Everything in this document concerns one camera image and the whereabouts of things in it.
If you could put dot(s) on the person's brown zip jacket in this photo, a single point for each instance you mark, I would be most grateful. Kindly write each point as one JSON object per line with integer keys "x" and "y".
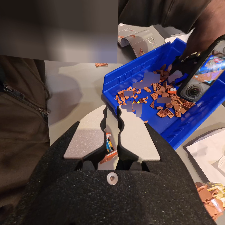
{"x": 17, "y": 123}

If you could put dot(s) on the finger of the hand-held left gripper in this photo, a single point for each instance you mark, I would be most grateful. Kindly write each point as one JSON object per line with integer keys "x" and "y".
{"x": 175, "y": 77}

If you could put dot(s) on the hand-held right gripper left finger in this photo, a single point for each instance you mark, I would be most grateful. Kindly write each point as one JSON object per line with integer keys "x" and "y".
{"x": 86, "y": 138}

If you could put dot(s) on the person's left forearm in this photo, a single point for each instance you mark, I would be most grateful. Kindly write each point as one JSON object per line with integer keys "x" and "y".
{"x": 158, "y": 12}

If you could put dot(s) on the partly built colourful lego model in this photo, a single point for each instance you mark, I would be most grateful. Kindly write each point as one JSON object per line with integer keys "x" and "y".
{"x": 109, "y": 142}

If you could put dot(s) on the blue plastic bin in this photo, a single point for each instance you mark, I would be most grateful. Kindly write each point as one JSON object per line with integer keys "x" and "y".
{"x": 158, "y": 126}

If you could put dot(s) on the person's left hand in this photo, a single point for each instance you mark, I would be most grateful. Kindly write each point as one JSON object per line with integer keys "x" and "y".
{"x": 207, "y": 31}

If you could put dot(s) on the pile of lego pieces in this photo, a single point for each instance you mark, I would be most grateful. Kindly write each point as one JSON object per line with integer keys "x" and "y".
{"x": 165, "y": 112}

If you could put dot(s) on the white paper sheet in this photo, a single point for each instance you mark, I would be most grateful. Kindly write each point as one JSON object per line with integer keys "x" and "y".
{"x": 207, "y": 151}

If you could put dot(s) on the large brown lego plate assembly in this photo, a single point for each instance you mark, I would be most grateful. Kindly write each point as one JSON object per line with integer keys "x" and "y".
{"x": 101, "y": 65}

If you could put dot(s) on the grey instruction booklet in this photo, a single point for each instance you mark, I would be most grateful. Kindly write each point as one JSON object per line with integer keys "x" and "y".
{"x": 140, "y": 42}

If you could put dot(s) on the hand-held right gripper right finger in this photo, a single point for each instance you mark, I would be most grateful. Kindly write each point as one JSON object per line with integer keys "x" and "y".
{"x": 138, "y": 140}

